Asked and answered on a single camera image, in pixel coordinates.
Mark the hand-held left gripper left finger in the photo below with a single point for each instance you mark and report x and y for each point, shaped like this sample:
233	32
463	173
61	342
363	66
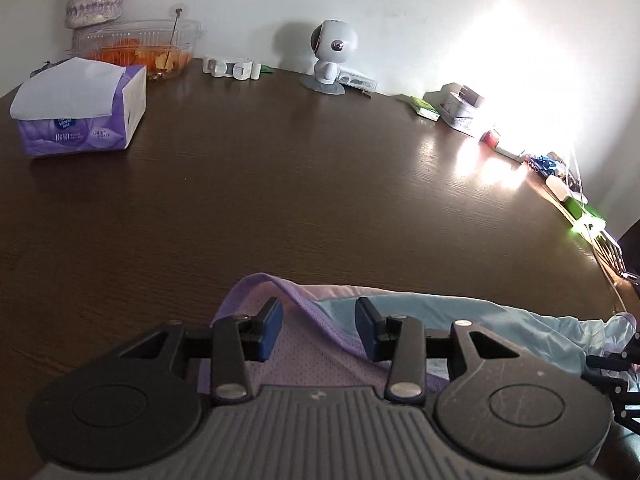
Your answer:
270	329

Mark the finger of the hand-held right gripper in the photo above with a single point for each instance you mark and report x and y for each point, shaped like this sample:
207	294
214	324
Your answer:
625	400
607	362

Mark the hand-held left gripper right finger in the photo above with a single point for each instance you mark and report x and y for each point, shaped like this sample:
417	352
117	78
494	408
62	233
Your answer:
367	331

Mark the pink and blue mesh tank top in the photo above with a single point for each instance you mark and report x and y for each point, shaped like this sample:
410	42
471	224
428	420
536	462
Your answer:
320	355

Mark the black chair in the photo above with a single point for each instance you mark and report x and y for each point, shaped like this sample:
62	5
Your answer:
631	234

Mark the bright green packet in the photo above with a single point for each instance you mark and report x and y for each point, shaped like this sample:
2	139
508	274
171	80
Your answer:
587	217

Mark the thin white tube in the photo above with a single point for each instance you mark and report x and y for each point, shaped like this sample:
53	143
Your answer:
580	180

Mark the blue toy pieces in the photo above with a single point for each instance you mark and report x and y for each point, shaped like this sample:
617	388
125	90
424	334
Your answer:
542	164

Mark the small pink box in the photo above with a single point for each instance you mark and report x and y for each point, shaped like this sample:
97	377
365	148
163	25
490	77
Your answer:
492	139

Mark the green and white small box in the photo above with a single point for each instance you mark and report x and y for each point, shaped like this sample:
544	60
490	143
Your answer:
422	107

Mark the white flat device box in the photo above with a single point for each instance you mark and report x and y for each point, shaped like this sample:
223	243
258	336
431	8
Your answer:
360	81

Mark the white plastic clips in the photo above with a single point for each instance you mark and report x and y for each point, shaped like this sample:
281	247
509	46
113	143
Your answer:
232	69

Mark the white robot figurine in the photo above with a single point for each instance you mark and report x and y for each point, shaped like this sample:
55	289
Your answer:
327	60

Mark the purple tissue box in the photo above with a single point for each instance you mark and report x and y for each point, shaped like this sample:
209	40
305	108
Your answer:
75	120

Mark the thin fruit pick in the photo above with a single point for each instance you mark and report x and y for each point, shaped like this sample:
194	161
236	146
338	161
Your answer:
174	30

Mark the clear plastic fruit container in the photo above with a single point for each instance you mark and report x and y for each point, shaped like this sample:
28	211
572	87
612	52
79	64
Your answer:
130	47

